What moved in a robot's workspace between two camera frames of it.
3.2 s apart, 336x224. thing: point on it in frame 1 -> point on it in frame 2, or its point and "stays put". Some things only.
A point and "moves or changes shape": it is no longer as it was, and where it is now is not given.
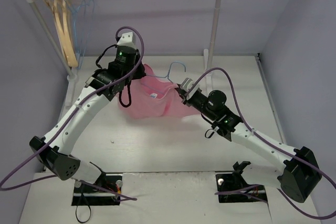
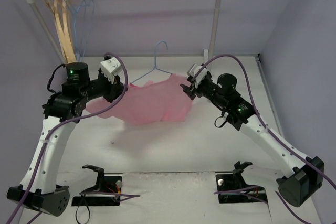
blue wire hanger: [168, 75] -> [155, 66]
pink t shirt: [148, 96] moves or changes shape
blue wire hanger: [83, 17] stays put
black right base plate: [233, 182] stays put
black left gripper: [139, 70] -> [114, 89]
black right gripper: [182, 93] -> [194, 89]
